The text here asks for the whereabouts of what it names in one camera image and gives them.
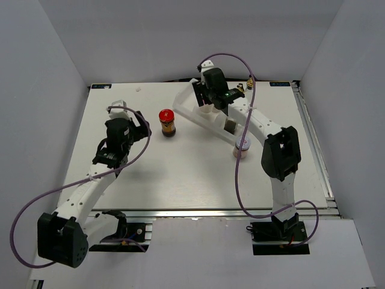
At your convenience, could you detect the clear glass bottle gold cap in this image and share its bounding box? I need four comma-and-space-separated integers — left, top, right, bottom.
246, 75, 256, 92

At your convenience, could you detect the left blue table sticker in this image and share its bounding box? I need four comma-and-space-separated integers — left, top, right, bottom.
91, 84, 112, 89

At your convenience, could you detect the small white lid jar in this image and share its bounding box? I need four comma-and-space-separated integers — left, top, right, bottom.
233, 136, 251, 159

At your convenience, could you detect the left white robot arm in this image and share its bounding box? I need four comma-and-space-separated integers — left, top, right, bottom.
37, 105, 151, 268

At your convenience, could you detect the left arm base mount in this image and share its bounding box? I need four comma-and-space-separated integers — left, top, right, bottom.
89, 210, 150, 253

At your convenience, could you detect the right blue table sticker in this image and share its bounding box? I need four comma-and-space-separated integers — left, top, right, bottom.
269, 81, 291, 87

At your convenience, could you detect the silver lid white shaker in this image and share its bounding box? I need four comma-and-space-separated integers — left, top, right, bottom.
199, 105, 215, 122

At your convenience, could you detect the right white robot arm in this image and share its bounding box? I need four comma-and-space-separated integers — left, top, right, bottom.
192, 64, 301, 240

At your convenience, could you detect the purple cable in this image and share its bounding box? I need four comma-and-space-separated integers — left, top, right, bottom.
198, 53, 319, 246
10, 105, 151, 269

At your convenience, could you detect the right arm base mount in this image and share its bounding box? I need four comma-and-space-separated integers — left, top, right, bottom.
246, 222, 310, 256

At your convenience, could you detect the white three-compartment tray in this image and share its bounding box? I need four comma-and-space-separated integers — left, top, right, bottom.
172, 78, 244, 145

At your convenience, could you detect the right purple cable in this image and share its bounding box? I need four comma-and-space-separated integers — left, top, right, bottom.
198, 53, 319, 246

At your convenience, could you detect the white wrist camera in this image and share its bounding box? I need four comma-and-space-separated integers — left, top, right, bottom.
106, 100, 131, 120
197, 60, 215, 82

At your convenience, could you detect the blue table sticker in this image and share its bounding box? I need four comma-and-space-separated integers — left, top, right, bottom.
269, 81, 291, 87
91, 84, 112, 89

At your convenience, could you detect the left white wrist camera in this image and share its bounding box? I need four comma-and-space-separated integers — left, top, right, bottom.
106, 100, 131, 120

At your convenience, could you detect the red lid chili jar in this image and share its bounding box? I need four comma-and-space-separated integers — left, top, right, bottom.
159, 109, 176, 137

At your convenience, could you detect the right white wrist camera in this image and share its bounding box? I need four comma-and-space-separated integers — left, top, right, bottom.
197, 60, 215, 82

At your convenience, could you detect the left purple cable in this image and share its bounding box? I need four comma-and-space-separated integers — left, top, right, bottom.
10, 105, 151, 269

